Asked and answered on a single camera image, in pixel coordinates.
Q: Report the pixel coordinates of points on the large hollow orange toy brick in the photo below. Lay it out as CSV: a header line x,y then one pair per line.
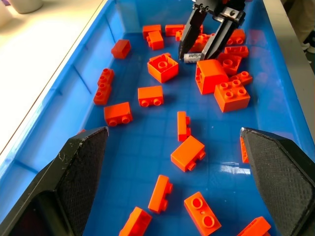
x,y
163,68

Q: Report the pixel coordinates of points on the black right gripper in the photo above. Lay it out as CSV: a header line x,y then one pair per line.
x,y
221,8

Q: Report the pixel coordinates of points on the silver cylindrical battery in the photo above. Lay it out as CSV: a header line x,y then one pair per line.
x,y
193,57

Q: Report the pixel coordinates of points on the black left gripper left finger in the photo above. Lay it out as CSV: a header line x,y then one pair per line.
x,y
73,177

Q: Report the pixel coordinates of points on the white cup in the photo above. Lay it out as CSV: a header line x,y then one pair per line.
x,y
27,5

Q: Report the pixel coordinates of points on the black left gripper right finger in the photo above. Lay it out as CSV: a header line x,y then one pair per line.
x,y
278,172

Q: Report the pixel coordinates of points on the four-stud orange toy brick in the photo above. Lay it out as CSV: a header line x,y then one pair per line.
x,y
231,98

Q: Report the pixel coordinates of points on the person leg beige trousers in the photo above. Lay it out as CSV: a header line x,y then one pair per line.
x,y
299,17

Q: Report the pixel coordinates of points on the black shoe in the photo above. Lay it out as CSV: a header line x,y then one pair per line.
x,y
309,45

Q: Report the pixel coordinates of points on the large rounded orange toy brick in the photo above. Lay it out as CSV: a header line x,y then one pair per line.
x,y
211,77

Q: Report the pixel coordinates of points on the blue plastic bin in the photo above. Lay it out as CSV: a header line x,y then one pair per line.
x,y
147,137

